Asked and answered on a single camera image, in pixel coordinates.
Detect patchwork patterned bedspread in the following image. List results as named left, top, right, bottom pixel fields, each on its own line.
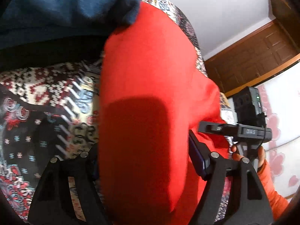
left=1, top=0, right=229, bottom=224

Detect orange sleeve forearm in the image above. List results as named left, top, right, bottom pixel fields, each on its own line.
left=257, top=160, right=289, bottom=221

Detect right hand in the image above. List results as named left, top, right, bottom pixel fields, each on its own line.
left=231, top=145, right=266, bottom=171

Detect white sliding wardrobe door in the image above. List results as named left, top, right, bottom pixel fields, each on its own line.
left=257, top=62, right=299, bottom=199

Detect red zip pullover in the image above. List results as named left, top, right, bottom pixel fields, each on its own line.
left=98, top=2, right=222, bottom=224

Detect brown wooden wardrobe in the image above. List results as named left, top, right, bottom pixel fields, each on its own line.
left=205, top=0, right=299, bottom=96

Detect folded blue jeans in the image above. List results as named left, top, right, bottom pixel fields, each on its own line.
left=1, top=0, right=141, bottom=49

